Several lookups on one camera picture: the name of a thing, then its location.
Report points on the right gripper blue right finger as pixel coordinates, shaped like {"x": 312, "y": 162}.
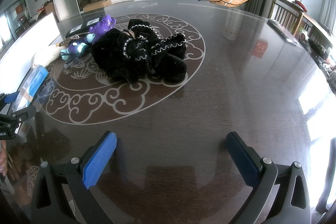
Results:
{"x": 291, "y": 204}

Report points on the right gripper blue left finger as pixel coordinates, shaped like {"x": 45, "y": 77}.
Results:
{"x": 49, "y": 202}

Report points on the person's left hand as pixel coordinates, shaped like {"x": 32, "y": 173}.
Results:
{"x": 3, "y": 158}

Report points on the black plush garment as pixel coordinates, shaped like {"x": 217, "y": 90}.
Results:
{"x": 124, "y": 55}

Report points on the black plush bundle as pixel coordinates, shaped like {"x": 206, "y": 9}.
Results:
{"x": 167, "y": 58}

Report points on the wooden side chair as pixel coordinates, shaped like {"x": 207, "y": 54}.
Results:
{"x": 286, "y": 14}

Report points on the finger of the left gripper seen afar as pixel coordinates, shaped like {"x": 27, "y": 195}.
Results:
{"x": 20, "y": 111}

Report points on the blue white ointment box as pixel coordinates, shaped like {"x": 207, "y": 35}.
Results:
{"x": 33, "y": 83}

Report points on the cardboard box on floor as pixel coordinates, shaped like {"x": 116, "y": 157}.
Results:
{"x": 97, "y": 5}

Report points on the purple robot toy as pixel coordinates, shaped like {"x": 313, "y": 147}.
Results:
{"x": 80, "y": 45}

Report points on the white storage box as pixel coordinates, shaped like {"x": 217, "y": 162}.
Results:
{"x": 16, "y": 62}

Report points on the black flat box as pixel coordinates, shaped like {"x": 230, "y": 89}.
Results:
{"x": 83, "y": 27}

